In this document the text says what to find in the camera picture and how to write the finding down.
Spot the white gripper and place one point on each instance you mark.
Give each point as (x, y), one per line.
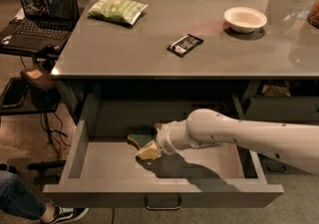
(163, 137)

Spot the green yellow sponge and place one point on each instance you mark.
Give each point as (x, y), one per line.
(142, 136)

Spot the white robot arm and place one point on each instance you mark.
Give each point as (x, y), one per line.
(294, 144)

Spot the open grey top drawer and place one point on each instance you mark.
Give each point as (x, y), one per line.
(102, 170)

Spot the black snack bar wrapper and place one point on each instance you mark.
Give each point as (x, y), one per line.
(183, 45)

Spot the black laptop stand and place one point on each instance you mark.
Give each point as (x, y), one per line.
(45, 104)

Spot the black white sneaker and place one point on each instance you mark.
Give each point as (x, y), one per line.
(60, 215)

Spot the black controller with note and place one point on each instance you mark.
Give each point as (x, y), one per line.
(38, 77)

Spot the green chip bag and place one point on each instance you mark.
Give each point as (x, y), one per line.
(119, 11)

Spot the dark tablet on shelf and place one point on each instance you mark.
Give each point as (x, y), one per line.
(14, 94)

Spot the white bowl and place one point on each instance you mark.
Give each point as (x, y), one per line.
(244, 20)

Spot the person leg in jeans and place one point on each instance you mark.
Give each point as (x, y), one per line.
(17, 200)

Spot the black laptop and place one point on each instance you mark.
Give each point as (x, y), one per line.
(47, 24)

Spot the metal drawer handle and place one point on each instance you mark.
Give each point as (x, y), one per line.
(162, 203)

